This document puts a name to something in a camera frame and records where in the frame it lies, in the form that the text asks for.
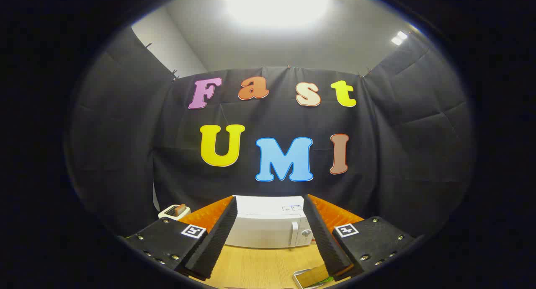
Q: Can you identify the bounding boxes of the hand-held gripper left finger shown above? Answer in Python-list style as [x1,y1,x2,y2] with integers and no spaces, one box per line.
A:
[119,196,238,281]

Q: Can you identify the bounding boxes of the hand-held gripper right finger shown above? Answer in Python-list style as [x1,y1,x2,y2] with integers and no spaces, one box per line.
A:
[303,194,423,281]

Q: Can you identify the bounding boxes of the brown bread lettuce sandwich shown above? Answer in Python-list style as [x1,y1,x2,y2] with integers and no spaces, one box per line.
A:
[301,265,334,289]

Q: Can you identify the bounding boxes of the white microwave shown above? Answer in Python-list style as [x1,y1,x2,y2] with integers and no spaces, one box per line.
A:
[226,196,314,248]

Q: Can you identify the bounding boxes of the white rectangular dish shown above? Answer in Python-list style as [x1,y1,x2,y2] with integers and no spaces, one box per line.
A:
[293,269,312,289]

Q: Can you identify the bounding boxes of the white toaster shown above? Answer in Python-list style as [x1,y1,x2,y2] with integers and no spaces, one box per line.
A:
[158,204,191,219]

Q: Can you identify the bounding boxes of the large ceiling light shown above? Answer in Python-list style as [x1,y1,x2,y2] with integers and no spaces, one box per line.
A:
[224,0,331,30]

